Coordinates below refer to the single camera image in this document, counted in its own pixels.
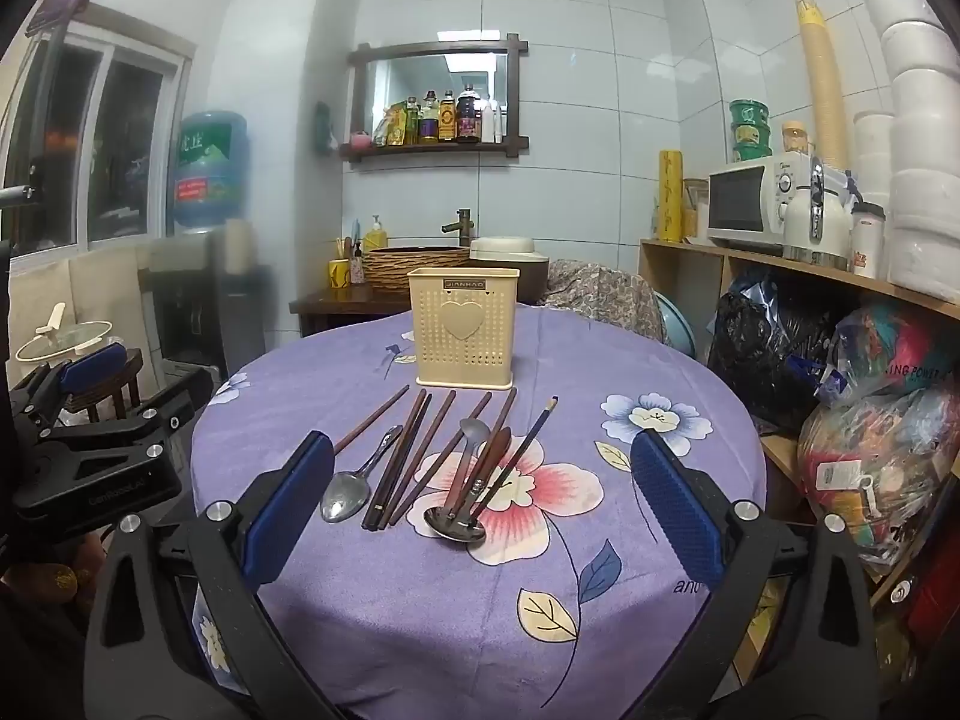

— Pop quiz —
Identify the sliding window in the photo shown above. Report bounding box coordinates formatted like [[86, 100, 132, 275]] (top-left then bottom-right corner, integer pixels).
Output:
[[0, 4, 197, 256]]

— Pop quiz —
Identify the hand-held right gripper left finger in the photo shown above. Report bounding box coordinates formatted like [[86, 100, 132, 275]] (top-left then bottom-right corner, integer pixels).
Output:
[[82, 431, 338, 720]]

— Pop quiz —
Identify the stack of white foam bowls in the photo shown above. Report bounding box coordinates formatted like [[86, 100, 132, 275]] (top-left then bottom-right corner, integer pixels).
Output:
[[851, 0, 960, 301]]

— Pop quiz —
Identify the wooden shelf unit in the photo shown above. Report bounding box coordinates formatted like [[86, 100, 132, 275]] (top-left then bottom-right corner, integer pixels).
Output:
[[639, 238, 960, 691]]

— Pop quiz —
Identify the glass pot lid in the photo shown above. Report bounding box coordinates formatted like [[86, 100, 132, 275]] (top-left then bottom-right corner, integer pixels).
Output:
[[15, 302, 113, 361]]

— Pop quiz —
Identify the teal plastic basin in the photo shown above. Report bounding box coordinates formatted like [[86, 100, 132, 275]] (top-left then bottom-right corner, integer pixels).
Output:
[[652, 291, 698, 361]]

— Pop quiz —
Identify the tall stack of paper cups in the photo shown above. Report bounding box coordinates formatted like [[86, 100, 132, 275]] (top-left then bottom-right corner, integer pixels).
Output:
[[795, 0, 852, 170]]

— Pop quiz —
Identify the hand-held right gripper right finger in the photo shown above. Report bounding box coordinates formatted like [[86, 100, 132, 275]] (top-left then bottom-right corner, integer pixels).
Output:
[[628, 429, 878, 720]]

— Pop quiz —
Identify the beige carton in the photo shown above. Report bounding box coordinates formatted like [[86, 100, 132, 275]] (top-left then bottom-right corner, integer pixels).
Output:
[[681, 178, 710, 239]]

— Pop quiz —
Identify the brown wooden spoon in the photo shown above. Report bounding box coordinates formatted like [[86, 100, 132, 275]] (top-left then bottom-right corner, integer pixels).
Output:
[[442, 426, 513, 511]]

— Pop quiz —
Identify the wooden vanity cabinet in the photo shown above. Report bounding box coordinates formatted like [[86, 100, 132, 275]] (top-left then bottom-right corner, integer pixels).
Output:
[[289, 286, 421, 338]]

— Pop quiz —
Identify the short metal spoon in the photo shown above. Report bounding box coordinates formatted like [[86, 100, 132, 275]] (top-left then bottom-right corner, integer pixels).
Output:
[[320, 424, 404, 524]]

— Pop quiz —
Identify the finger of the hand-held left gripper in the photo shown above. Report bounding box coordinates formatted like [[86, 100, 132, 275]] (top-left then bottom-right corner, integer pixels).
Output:
[[45, 367, 218, 466], [11, 343, 130, 428]]

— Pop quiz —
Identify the blue colourful plastic bag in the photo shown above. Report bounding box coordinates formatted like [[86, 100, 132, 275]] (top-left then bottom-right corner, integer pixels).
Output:
[[817, 300, 960, 410]]

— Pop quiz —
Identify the patterned cloth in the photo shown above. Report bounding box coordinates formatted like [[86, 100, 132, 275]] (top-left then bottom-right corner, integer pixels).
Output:
[[540, 259, 670, 346]]

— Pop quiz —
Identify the person's left hand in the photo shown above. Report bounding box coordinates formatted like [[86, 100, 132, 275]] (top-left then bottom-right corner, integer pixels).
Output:
[[0, 536, 102, 608]]

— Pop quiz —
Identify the wicker wash basin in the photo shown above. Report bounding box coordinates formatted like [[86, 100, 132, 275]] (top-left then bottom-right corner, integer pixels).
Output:
[[362, 245, 472, 293]]

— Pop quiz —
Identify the dark brown wooden chopstick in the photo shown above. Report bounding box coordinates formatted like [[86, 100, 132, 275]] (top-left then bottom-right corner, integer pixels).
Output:
[[362, 388, 428, 530], [375, 391, 436, 530]]

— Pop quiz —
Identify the white bottle with red label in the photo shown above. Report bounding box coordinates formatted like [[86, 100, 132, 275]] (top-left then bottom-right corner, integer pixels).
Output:
[[851, 202, 887, 276]]

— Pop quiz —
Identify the stack of small white cups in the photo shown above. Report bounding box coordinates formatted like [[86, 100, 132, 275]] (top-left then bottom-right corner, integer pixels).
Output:
[[853, 111, 897, 203]]

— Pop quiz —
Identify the blue water jug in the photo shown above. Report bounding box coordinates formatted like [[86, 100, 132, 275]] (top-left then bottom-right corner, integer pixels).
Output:
[[171, 111, 250, 235]]

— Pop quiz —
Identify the wooden mirror wall shelf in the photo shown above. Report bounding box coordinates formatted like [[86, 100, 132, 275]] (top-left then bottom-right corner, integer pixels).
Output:
[[339, 34, 530, 170]]

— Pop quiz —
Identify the wooden chair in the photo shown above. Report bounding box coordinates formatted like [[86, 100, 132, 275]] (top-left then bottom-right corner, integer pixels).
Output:
[[64, 349, 143, 425]]

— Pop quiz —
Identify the purple floral tablecloth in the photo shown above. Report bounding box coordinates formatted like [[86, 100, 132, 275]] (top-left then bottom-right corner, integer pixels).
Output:
[[191, 307, 770, 720]]

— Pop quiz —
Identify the red box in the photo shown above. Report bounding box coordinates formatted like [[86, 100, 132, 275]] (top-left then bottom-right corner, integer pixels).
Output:
[[904, 562, 960, 661]]

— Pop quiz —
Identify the beige cup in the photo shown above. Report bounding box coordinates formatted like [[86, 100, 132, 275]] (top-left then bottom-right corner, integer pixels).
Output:
[[223, 219, 252, 275]]

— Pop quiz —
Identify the black plastic bag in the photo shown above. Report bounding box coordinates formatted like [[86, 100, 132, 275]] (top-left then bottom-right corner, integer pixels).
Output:
[[707, 270, 845, 432]]

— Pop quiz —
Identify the white kettle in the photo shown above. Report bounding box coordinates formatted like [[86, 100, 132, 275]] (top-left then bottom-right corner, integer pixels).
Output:
[[782, 157, 856, 271]]

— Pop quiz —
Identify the dark sauce bottle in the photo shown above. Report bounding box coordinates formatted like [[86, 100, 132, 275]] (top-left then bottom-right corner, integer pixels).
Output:
[[457, 82, 481, 143]]

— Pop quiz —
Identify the grey water dispenser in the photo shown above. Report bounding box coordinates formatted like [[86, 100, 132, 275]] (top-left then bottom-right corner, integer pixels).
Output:
[[146, 229, 275, 383]]

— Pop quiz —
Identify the yellow tall packet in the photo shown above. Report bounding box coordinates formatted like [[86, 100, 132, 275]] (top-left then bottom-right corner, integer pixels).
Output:
[[658, 150, 685, 243]]

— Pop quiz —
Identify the beige plastic utensil holder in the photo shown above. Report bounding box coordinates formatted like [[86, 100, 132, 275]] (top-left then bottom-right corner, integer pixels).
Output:
[[406, 267, 522, 387]]

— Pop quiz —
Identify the white microwave oven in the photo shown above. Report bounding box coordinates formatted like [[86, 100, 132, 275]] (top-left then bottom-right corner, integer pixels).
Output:
[[706, 154, 815, 254]]

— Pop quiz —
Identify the white lidded brown pot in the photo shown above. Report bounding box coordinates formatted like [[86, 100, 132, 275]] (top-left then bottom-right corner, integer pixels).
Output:
[[469, 236, 552, 308]]

